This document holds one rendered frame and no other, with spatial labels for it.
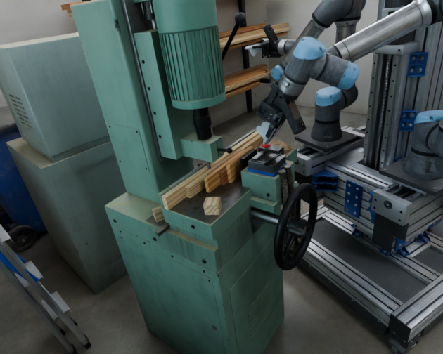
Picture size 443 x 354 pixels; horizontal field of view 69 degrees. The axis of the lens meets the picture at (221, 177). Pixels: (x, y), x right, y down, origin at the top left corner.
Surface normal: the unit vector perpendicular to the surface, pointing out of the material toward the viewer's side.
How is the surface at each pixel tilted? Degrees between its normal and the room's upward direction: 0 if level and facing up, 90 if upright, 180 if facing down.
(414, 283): 0
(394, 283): 0
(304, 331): 0
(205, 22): 90
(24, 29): 90
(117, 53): 90
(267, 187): 90
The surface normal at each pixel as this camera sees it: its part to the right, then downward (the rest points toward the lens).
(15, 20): 0.71, 0.26
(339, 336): -0.11, -0.87
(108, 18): -0.59, 0.45
